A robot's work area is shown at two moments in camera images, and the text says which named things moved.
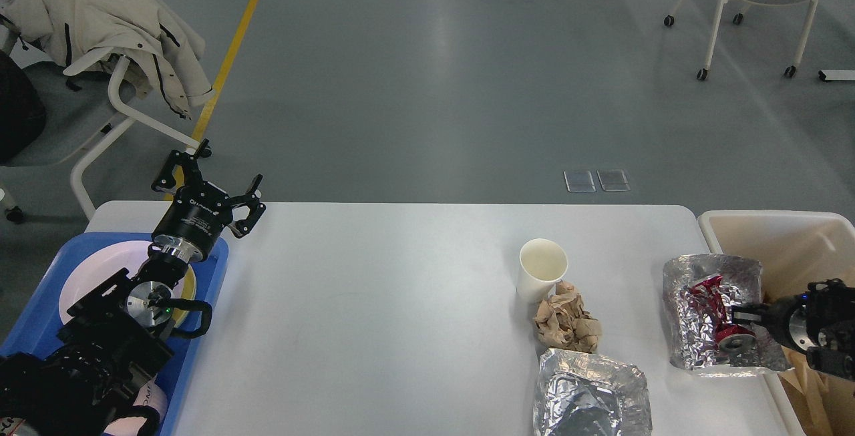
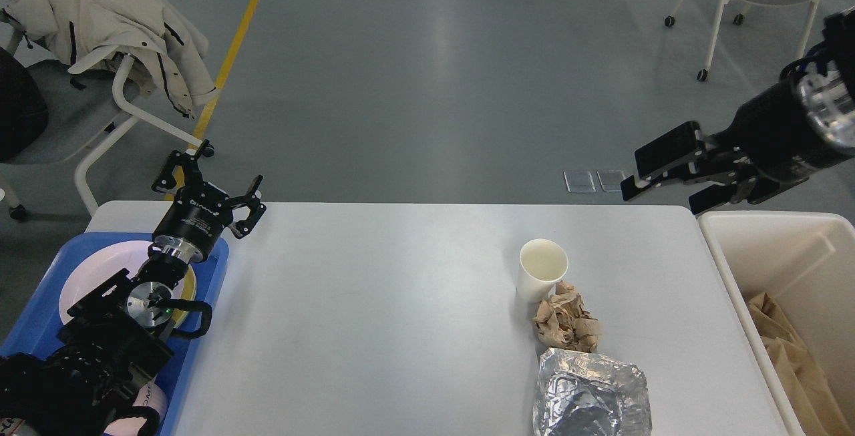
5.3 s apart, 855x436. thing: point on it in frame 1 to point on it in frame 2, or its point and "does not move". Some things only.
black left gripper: x=192 y=226 does not move
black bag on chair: x=22 y=109 does not move
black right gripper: x=786 y=318 to x=785 y=135
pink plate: x=98 y=266 does not move
